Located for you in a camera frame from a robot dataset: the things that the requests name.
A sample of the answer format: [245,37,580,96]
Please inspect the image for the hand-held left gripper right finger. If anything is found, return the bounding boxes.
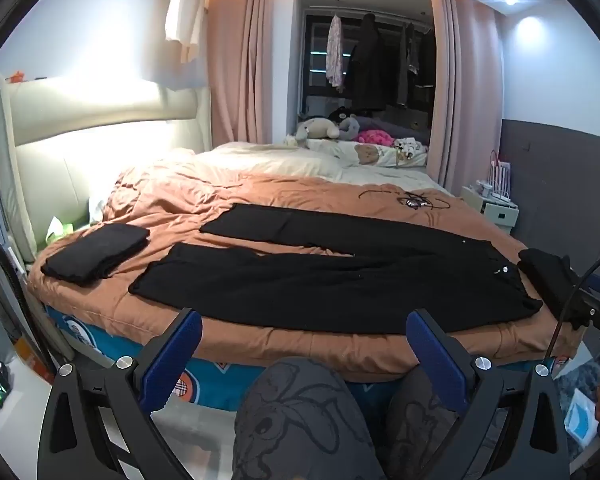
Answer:
[405,308,571,480]

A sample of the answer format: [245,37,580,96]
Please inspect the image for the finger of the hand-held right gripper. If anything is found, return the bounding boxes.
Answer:
[566,285,600,332]

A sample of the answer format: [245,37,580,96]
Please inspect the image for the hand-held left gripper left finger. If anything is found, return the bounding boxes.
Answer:
[36,307,206,480]

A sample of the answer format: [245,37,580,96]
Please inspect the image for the black pants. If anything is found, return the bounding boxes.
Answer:
[128,203,544,335]
[40,223,151,288]

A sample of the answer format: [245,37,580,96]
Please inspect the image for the folded black pants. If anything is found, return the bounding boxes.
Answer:
[40,223,151,288]

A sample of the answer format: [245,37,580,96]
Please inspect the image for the blue fluffy rug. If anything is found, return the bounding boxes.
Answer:
[555,355,600,411]

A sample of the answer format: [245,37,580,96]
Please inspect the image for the dark folded cloth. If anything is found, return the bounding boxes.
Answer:
[517,247,588,331]

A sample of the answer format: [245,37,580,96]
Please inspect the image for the blue printed bedsheet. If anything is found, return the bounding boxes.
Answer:
[45,305,571,406]

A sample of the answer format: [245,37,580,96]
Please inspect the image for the person's right leg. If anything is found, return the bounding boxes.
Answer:
[385,367,461,480]

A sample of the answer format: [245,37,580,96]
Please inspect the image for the person's leg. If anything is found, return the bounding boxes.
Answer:
[232,356,386,480]
[385,367,461,480]

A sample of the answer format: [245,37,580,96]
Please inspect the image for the blue white packet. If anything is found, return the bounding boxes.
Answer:
[562,390,600,443]

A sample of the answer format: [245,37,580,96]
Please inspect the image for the person's left leg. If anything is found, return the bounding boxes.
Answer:
[232,356,386,480]

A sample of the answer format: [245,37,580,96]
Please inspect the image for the white nightstand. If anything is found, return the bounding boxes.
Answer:
[461,185,521,233]

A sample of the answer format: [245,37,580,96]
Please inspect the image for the brown blanket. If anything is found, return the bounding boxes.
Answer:
[27,160,586,368]

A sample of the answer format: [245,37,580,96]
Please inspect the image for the green tissue pack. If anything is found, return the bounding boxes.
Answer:
[45,216,88,243]

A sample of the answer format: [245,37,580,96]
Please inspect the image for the cream duvet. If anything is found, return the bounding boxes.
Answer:
[195,140,453,196]

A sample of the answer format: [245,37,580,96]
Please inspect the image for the bear print pillow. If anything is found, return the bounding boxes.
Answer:
[307,137,428,168]

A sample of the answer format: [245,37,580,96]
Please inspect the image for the cream bed headboard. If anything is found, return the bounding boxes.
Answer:
[0,72,213,263]

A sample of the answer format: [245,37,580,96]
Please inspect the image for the pink fluffy toy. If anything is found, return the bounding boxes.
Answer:
[357,129,396,147]

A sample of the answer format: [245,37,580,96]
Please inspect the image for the grey stuffed elephant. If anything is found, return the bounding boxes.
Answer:
[337,115,363,142]

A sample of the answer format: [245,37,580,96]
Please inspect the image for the beige stuffed toy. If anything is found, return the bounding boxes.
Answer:
[294,116,341,148]

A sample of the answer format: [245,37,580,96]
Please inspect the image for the pink curtain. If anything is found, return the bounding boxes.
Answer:
[207,0,273,151]
[427,0,506,196]

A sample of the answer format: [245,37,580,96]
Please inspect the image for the hanging grey garment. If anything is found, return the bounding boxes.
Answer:
[397,22,421,106]

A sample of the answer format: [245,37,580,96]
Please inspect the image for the hanging dark coat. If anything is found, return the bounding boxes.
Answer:
[347,12,388,111]

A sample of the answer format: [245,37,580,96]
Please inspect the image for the hanging floral garment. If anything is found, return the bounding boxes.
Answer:
[325,14,345,88]

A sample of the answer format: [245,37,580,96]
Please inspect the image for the hanging white garment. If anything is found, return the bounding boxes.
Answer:
[164,0,211,63]

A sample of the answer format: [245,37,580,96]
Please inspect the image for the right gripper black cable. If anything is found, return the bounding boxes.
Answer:
[545,249,600,363]

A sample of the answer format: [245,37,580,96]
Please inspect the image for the black cables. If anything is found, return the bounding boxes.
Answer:
[357,187,453,211]

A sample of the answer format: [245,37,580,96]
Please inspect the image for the white wire rack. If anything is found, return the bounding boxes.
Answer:
[487,150,513,201]

